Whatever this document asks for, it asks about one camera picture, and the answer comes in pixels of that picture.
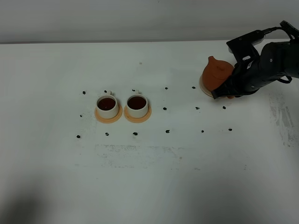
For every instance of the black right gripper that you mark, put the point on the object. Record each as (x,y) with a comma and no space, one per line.
(272,65)

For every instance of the brown clay teapot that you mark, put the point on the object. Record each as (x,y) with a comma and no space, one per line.
(215,73)

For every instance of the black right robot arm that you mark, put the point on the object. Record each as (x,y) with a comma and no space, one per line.
(294,63)

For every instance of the beige round teapot coaster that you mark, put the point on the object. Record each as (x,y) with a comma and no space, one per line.
(203,88)

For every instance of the right white teacup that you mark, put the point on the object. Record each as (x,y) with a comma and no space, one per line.
(137,105)

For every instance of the white teacup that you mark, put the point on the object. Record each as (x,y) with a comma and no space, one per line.
(137,105)
(107,106)

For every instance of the right orange coaster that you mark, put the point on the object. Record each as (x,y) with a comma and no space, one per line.
(137,120)

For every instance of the orange coaster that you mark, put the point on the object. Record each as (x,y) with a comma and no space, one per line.
(108,121)
(137,120)

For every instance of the left white teacup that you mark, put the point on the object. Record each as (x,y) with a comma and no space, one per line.
(107,106)

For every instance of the left orange coaster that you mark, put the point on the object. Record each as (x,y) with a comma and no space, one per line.
(108,121)

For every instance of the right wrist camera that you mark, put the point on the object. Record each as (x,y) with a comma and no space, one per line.
(243,46)

